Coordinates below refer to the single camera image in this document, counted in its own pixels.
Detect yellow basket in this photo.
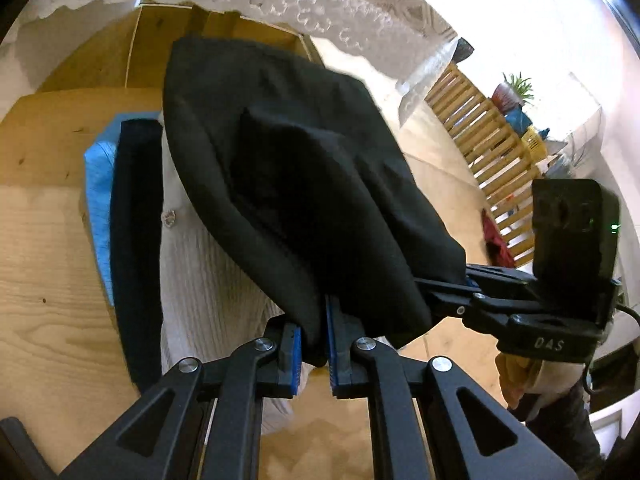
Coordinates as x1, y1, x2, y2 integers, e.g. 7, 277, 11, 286
520, 127, 551, 161

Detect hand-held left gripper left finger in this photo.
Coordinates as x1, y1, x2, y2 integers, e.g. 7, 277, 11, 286
59, 317, 303, 480

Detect black shorts with yellow stripes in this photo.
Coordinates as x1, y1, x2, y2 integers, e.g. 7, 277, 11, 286
162, 35, 467, 367

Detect potted green plant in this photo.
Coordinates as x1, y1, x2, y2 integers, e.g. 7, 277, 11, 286
491, 72, 535, 111

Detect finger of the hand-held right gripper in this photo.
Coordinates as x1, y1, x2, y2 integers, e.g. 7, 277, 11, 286
412, 279, 542, 333
466, 265, 538, 301

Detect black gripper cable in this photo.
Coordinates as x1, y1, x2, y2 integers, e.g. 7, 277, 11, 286
582, 300, 640, 396

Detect blue bag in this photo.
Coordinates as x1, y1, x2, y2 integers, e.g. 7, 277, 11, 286
504, 107, 533, 136

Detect maroon knit garment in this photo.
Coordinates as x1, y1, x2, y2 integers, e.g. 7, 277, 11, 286
481, 209, 517, 268

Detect person's right hand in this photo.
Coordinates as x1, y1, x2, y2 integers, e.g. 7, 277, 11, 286
495, 352, 546, 411

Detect person's right forearm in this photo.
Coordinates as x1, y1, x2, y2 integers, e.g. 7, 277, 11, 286
515, 360, 606, 471

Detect folded white knit sweater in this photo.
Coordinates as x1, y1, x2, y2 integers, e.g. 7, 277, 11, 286
157, 110, 321, 436

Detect folded light blue garment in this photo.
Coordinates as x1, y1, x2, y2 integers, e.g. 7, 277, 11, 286
82, 112, 161, 306

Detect folded navy garment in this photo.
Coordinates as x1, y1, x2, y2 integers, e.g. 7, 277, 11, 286
110, 119, 166, 391

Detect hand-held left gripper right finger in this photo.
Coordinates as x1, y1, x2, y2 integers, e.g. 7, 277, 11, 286
325, 294, 578, 480

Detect wooden slatted rack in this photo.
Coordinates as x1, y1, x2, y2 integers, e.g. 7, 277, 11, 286
424, 62, 546, 268

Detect black chair part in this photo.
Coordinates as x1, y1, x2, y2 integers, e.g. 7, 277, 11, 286
0, 416, 56, 480

